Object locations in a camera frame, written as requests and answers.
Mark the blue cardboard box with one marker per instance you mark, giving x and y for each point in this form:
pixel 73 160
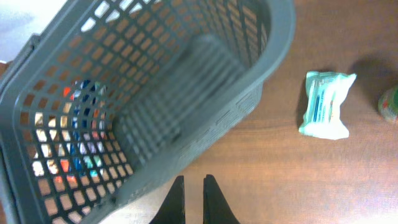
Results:
pixel 81 130

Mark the green lid jar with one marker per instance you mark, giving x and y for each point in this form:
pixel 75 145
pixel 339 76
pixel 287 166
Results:
pixel 387 105

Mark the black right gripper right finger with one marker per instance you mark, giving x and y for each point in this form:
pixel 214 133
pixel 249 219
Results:
pixel 215 207

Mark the orange spaghetti package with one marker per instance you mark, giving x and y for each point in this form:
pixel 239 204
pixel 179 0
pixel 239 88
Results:
pixel 64 148

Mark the light green tissue packet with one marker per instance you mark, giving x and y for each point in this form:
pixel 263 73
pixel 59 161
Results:
pixel 326 92

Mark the grey plastic basket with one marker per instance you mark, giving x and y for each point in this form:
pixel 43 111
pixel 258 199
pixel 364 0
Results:
pixel 174 77

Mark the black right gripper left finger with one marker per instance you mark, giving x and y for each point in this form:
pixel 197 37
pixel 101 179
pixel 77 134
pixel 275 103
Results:
pixel 172 210

